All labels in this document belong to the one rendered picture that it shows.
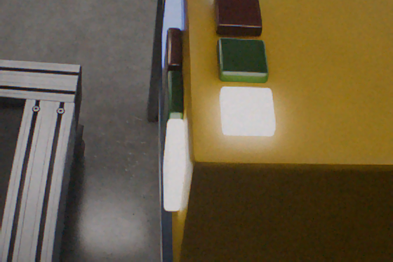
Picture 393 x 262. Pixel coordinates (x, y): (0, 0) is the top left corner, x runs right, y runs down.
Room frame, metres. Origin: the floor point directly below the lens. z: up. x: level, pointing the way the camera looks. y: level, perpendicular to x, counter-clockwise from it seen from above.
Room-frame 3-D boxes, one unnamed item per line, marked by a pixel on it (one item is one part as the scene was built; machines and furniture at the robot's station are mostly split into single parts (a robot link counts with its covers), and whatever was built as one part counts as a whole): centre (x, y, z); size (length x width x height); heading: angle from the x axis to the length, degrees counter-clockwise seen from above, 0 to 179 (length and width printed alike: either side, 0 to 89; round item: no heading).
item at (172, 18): (0.25, 0.02, 1.04); 0.02 x 0.01 x 0.03; 8
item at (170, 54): (0.23, 0.01, 1.04); 0.02 x 0.01 x 0.03; 8
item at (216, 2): (0.23, -0.01, 1.08); 0.02 x 0.02 x 0.01; 8
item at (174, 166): (0.18, 0.01, 1.04); 0.02 x 0.01 x 0.03; 8
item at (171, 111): (0.20, 0.01, 1.04); 0.02 x 0.01 x 0.03; 8
